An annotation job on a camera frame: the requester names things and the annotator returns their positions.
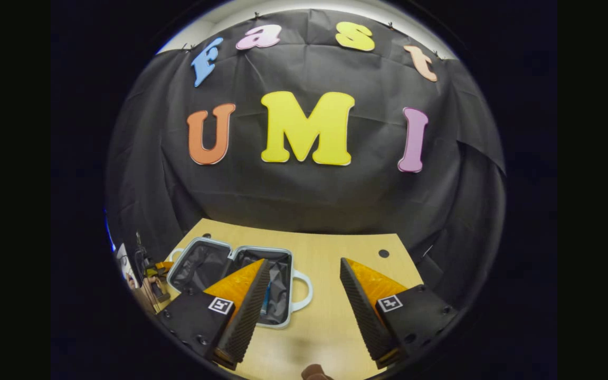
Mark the white printed sheet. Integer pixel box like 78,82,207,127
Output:
117,243,139,289

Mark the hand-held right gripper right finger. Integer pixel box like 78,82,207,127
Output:
339,257,459,369

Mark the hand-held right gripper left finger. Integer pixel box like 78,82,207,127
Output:
155,258,272,371

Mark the black backdrop cloth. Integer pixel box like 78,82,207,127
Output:
106,9,506,312

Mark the light blue suitcase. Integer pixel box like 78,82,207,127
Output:
166,236,314,329

